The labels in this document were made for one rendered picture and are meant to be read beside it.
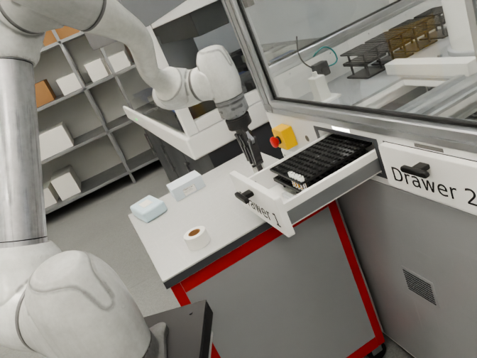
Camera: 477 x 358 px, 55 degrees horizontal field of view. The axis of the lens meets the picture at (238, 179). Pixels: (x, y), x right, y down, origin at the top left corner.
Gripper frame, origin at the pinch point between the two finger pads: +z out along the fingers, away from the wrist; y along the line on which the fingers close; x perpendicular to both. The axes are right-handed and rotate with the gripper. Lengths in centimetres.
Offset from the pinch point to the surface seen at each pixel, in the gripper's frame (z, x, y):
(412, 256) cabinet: 26, 19, 40
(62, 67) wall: -50, -41, -396
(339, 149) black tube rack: -6.1, 15.0, 27.1
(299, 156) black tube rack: -6.4, 7.0, 19.0
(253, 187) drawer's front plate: -9.1, -11.1, 28.5
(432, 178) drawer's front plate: -4, 18, 57
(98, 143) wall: 38, -46, -396
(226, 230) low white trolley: 7.7, -18.9, 8.4
